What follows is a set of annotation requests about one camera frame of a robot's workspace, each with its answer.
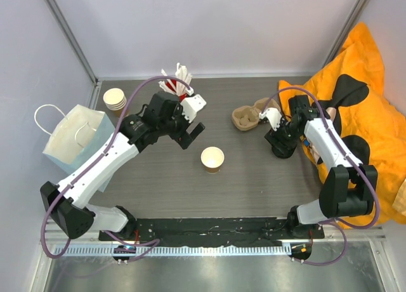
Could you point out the left aluminium frame post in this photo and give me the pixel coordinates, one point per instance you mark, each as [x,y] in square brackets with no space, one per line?
[69,35]

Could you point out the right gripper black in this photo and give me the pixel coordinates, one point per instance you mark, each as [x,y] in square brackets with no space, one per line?
[275,137]

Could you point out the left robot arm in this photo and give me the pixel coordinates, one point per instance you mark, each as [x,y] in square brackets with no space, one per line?
[68,201]

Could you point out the brown paper coffee cup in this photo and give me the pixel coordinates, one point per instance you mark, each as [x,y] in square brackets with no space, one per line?
[212,158]
[115,100]

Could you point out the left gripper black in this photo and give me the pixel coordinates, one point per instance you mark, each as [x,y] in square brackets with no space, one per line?
[183,138]

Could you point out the aluminium frame post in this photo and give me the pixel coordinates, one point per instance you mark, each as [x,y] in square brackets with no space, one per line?
[350,22]
[69,35]

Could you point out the brown pulp cup carrier stack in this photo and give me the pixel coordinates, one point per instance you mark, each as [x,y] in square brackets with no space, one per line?
[246,117]

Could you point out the right aluminium frame post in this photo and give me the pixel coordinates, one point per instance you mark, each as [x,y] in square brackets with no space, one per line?
[350,22]

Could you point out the white slotted cable duct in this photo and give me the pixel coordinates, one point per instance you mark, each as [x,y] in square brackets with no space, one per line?
[119,251]

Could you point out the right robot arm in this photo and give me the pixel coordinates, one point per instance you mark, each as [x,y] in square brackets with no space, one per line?
[350,187]

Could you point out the red plastic cup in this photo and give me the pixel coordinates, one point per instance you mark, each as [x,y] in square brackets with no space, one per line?
[182,95]

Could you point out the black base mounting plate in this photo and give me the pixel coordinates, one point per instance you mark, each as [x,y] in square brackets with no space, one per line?
[216,232]

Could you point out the orange cartoon pillow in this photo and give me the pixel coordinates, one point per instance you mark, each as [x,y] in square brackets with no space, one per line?
[351,89]

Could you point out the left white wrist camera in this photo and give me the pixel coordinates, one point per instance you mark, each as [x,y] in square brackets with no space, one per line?
[191,106]

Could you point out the light blue paper bag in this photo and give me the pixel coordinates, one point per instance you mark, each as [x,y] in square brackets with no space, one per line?
[77,137]

